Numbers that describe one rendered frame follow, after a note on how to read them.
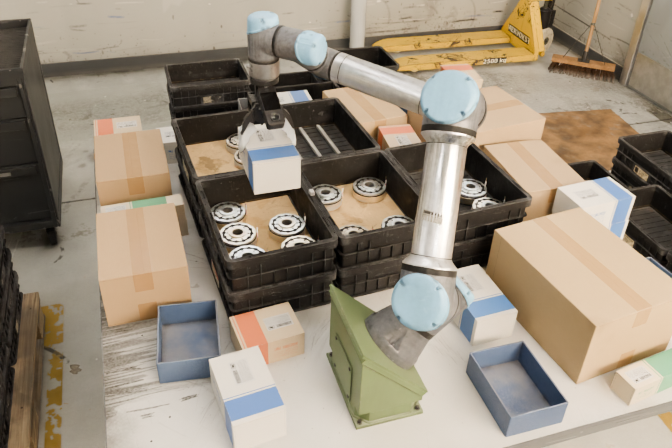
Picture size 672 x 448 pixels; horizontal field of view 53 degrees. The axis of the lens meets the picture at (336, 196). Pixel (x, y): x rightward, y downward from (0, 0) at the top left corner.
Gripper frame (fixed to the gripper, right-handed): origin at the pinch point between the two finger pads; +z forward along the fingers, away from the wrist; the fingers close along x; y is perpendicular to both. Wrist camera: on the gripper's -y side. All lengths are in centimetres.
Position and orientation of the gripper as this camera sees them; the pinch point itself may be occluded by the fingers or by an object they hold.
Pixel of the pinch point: (268, 150)
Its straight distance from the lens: 175.2
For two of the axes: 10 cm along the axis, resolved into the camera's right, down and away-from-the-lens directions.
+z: -0.3, 8.3, 5.5
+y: -3.1, -5.3, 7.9
